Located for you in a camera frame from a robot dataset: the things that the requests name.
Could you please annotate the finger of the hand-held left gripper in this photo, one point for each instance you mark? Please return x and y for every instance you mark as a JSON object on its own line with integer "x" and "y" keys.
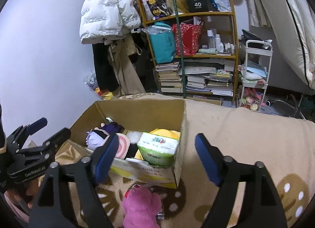
{"x": 27, "y": 130}
{"x": 56, "y": 139}

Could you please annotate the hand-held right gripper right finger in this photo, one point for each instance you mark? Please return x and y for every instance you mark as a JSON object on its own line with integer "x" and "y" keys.
{"x": 206, "y": 159}

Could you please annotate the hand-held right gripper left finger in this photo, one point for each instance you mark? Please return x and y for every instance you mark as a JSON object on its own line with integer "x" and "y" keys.
{"x": 104, "y": 161}

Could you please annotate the purple haired plush doll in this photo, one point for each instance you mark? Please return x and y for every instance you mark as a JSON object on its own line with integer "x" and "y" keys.
{"x": 96, "y": 139}

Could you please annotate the pink swirl plush cushion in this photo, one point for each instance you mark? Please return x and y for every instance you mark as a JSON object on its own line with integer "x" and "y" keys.
{"x": 123, "y": 144}

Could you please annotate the white fluffy plush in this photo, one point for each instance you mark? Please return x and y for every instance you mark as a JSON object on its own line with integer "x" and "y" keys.
{"x": 134, "y": 137}

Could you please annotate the green tissue pack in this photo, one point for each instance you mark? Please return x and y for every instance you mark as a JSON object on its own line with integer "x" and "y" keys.
{"x": 157, "y": 154}

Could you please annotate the yellow plush pouch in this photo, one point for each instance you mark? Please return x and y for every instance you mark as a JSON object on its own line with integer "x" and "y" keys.
{"x": 162, "y": 133}

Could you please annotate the pink plush bear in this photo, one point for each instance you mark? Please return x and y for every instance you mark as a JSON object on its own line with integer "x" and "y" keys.
{"x": 140, "y": 205}

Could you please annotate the person's left hand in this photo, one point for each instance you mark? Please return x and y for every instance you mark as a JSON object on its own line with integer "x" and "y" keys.
{"x": 28, "y": 193}

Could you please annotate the beige brown patterned blanket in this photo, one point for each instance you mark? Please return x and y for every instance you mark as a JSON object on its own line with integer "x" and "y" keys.
{"x": 233, "y": 129}

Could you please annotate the plastic bag of toys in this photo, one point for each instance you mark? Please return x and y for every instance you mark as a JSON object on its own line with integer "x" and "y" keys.
{"x": 93, "y": 84}

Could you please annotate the pile of small plush toys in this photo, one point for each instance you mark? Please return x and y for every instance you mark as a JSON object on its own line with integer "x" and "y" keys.
{"x": 251, "y": 97}

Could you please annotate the pile of books and papers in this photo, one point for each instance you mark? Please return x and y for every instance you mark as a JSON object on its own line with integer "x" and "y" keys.
{"x": 209, "y": 80}

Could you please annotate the black hanging coat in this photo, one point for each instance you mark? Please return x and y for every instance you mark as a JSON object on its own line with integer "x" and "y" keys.
{"x": 103, "y": 70}

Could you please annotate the beige hanging coat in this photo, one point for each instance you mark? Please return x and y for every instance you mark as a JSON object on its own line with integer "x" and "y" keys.
{"x": 125, "y": 75}

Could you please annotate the stack of old books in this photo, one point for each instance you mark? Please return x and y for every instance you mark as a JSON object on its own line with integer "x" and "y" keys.
{"x": 169, "y": 77}

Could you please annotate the light blue folded cloth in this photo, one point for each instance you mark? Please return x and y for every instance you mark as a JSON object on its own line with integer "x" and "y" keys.
{"x": 254, "y": 71}

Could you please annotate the wooden shelf rack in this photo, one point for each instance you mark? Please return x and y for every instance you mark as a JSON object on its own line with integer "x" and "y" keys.
{"x": 209, "y": 57}

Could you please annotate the green pole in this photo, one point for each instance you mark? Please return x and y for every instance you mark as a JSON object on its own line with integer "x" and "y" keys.
{"x": 181, "y": 53}

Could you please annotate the group of white cosmetic bottles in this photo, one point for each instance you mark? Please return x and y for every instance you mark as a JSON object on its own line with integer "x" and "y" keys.
{"x": 217, "y": 42}

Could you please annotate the black hanging garment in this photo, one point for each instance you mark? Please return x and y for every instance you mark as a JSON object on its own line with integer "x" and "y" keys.
{"x": 137, "y": 45}

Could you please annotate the red patterned gift bag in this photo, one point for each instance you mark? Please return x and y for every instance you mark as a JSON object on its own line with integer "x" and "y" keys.
{"x": 189, "y": 39}

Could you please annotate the teal paper bag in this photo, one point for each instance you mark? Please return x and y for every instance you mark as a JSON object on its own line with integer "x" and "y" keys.
{"x": 161, "y": 45}

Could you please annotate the white trolley cart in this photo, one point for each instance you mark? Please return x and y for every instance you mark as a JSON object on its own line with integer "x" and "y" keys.
{"x": 269, "y": 53}

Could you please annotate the black bag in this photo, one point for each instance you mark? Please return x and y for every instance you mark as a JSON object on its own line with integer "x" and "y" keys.
{"x": 251, "y": 37}

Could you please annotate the white puffer jacket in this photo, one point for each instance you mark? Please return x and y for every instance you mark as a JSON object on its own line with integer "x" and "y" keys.
{"x": 103, "y": 13}

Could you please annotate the clear crumpled plastic bag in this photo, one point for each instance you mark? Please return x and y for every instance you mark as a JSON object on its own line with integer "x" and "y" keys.
{"x": 156, "y": 30}

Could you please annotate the black cardboard box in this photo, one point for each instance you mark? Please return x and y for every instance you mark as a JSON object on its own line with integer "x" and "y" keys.
{"x": 197, "y": 2}

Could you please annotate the cream padded chair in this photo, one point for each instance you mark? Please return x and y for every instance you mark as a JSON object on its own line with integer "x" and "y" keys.
{"x": 283, "y": 21}

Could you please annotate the blond wig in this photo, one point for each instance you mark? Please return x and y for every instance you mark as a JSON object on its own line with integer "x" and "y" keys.
{"x": 182, "y": 0}

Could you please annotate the patterned cartoon bag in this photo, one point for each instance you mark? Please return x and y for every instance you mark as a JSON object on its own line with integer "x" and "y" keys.
{"x": 152, "y": 1}

